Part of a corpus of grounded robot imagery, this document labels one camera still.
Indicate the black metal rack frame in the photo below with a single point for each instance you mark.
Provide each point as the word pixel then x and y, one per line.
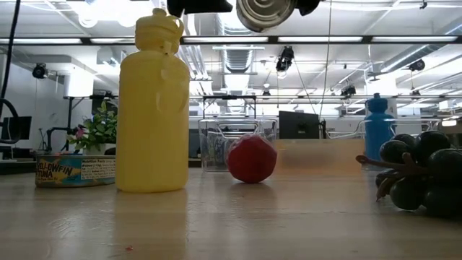
pixel 229 97

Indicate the yellowfin tuna can teal label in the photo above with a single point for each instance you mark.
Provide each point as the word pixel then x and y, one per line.
pixel 72 171

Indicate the black ceiling spotlight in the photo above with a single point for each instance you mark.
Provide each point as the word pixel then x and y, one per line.
pixel 348 91
pixel 287 54
pixel 39 71
pixel 417 65

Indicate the red round toy fruit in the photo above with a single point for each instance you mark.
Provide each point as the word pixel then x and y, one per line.
pixel 251 159

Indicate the clear plastic bin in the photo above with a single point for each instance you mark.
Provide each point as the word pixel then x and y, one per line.
pixel 216 151
pixel 429 124

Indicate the black toy grape bunch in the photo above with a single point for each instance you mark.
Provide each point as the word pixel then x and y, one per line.
pixel 440 162

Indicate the blue squeeze bottle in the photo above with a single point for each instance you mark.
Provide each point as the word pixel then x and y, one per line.
pixel 379 137

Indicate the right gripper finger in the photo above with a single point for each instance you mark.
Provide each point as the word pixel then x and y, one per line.
pixel 308 5
pixel 198 7

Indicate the green plant in white pot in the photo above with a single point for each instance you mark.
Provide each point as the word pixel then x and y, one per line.
pixel 97 130

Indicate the gold lidded tuna can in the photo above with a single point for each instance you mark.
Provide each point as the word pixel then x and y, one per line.
pixel 265 14

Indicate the black computer monitor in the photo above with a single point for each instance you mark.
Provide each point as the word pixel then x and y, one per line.
pixel 299 124
pixel 19 128

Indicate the yellow squeeze bottle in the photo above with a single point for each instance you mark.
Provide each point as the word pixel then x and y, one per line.
pixel 151 126

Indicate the silver ventilation duct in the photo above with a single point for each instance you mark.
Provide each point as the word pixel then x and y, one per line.
pixel 236 59

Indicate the orange plastic bin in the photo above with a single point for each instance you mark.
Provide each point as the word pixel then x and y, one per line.
pixel 317 157

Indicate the black aluminium rig frame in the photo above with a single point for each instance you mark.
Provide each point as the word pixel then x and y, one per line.
pixel 272 39

